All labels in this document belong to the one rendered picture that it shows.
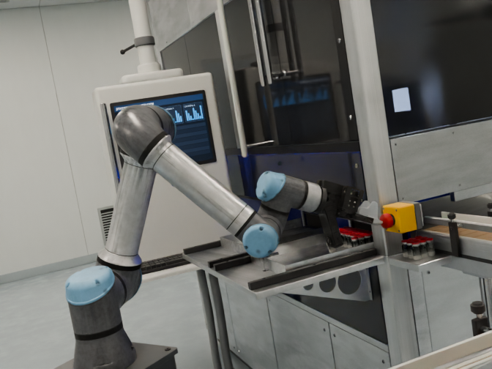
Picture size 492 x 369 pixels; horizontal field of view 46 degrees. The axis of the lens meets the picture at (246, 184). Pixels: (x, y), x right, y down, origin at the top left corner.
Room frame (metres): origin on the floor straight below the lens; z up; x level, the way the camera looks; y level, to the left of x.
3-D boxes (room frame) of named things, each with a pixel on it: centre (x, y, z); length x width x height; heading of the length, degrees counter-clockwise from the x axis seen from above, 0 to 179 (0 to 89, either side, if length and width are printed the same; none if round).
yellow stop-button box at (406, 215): (1.55, -0.40, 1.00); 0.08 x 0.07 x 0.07; 111
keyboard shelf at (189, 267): (2.33, 0.30, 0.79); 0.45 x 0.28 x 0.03; 107
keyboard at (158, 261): (2.31, 0.29, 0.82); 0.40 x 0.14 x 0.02; 107
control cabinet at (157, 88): (2.51, 0.33, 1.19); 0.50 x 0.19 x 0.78; 107
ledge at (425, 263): (1.55, -0.45, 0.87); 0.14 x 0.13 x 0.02; 111
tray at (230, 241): (2.06, -0.08, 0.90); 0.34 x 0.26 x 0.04; 111
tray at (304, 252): (1.73, -0.18, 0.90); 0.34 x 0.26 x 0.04; 111
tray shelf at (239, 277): (1.87, -0.07, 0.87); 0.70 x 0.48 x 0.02; 21
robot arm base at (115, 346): (1.38, 0.41, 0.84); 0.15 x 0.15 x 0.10
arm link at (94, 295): (1.39, 0.41, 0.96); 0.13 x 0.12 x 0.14; 170
